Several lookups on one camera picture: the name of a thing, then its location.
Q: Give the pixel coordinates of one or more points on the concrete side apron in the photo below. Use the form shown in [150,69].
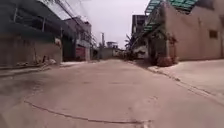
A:
[200,73]

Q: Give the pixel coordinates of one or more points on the concrete pavement strip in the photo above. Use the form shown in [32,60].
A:
[30,69]

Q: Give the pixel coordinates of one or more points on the building with red gate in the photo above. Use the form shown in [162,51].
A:
[81,40]

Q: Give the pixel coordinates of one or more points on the dark tall building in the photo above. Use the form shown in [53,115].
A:
[137,23]

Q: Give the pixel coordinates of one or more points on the white vehicle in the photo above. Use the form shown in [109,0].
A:
[140,52]

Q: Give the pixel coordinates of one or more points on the grey walled building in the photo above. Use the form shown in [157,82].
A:
[30,46]

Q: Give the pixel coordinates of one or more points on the palm tree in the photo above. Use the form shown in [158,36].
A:
[128,42]

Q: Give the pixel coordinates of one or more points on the beige building with green roof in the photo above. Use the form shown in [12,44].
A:
[193,36]

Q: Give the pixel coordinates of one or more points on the grey low building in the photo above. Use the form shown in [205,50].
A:
[106,52]

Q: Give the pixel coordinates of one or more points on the robot's own part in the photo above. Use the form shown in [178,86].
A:
[145,125]

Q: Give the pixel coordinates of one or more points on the grey concrete road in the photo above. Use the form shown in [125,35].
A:
[110,86]

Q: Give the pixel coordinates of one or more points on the pole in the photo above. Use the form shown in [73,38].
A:
[102,39]

